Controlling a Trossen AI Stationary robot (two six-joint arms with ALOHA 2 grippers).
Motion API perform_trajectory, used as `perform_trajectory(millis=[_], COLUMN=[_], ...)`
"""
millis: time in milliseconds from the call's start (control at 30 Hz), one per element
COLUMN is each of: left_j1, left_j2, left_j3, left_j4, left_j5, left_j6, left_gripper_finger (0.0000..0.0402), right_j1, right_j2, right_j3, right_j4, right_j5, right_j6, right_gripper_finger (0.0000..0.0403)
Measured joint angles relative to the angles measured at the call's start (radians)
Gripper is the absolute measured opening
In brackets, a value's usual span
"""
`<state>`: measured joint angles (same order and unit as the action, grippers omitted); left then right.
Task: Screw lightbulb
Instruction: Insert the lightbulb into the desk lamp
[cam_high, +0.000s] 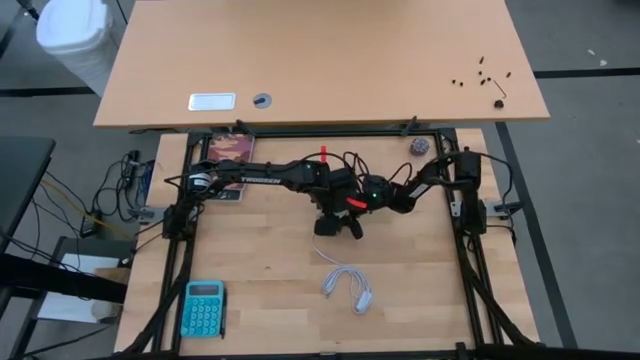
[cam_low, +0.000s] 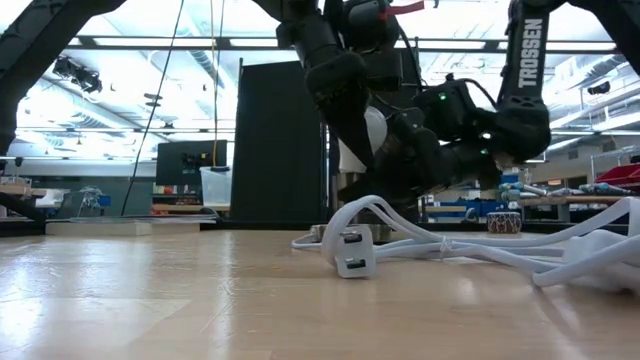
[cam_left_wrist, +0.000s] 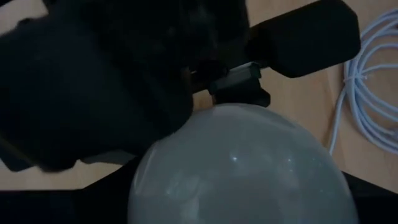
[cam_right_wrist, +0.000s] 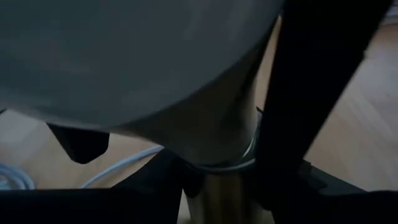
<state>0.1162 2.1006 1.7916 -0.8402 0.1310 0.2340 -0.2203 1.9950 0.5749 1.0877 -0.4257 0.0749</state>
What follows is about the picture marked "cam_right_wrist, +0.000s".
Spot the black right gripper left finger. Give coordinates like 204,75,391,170
0,149,206,224

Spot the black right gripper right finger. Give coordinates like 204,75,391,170
245,164,398,224

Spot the white lamp power cord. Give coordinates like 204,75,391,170
0,144,165,190

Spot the white LED lightbulb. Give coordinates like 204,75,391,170
0,0,285,167

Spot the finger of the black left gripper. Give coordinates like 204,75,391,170
256,0,394,175
46,123,110,165

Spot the brass lamp socket wooden base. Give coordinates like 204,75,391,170
185,107,264,224

